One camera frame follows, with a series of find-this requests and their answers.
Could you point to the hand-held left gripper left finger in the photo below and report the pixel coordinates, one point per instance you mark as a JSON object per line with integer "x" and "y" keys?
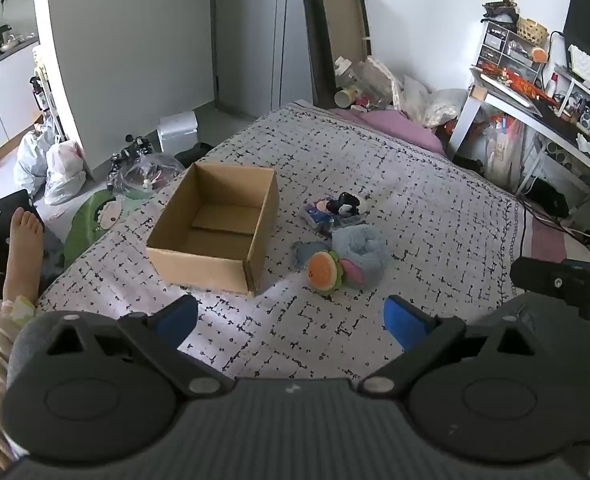
{"x": 179, "y": 317}

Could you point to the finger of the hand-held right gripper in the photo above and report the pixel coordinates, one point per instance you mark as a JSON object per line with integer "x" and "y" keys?
{"x": 540, "y": 275}

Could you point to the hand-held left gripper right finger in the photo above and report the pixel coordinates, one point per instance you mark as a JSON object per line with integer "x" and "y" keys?
{"x": 405, "y": 320}

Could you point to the brown cardboard box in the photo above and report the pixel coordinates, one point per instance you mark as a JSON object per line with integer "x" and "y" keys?
{"x": 205, "y": 267}

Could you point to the blue fluffy plush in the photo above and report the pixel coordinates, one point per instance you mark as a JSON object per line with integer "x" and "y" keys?
{"x": 362, "y": 245}

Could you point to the burger plush toy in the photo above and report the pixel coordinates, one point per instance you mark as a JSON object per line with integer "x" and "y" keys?
{"x": 322, "y": 270}

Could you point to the black plush toy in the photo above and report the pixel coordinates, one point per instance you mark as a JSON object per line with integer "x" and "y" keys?
{"x": 346, "y": 203}

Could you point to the blue packet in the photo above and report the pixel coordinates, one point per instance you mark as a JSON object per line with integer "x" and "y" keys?
{"x": 317, "y": 216}

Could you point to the black bag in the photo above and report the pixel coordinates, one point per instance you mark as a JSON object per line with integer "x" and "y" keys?
{"x": 547, "y": 197}

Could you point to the green cartoon cushion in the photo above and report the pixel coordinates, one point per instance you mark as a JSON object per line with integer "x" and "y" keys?
{"x": 87, "y": 230}

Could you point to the black patterned grey bed blanket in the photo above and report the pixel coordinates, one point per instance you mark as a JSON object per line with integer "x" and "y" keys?
{"x": 400, "y": 185}

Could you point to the large clear plastic bag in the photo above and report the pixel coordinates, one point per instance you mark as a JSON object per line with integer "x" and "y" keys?
{"x": 145, "y": 175}

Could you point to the white desk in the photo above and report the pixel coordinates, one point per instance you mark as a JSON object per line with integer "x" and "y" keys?
{"x": 565, "y": 127}

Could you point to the person's bare foot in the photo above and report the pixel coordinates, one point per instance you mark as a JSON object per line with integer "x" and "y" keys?
{"x": 22, "y": 255}

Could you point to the white red-print plastic bag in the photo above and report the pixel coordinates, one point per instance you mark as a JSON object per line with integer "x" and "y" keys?
{"x": 65, "y": 172}

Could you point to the white storage box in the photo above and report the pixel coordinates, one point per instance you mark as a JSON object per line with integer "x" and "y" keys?
{"x": 177, "y": 132}

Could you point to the red packet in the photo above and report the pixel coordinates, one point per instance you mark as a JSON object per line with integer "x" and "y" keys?
{"x": 517, "y": 82}

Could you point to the pink pillow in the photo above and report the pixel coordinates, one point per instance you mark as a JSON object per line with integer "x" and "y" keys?
{"x": 395, "y": 125}

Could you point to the grey plastic bag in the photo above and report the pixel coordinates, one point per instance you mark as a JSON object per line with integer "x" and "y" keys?
{"x": 30, "y": 160}

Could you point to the desktop drawer organizer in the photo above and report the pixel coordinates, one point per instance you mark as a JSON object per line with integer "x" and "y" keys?
{"x": 505, "y": 47}

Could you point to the pile of clear plastic bags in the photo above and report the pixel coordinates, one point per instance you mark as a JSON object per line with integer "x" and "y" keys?
{"x": 382, "y": 80}

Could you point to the wicker basket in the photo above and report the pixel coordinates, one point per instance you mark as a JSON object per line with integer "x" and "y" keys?
{"x": 532, "y": 31}

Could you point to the clear plastic bottle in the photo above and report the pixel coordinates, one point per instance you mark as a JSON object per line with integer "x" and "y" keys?
{"x": 347, "y": 72}

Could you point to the dark brown board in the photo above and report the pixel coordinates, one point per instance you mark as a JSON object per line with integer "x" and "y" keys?
{"x": 317, "y": 60}

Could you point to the kitchen counter cabinet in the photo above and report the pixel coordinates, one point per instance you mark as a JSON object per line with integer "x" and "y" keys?
{"x": 0, "y": 95}

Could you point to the flat cardboard sheet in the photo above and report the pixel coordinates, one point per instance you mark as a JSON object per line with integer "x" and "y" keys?
{"x": 342, "y": 25}

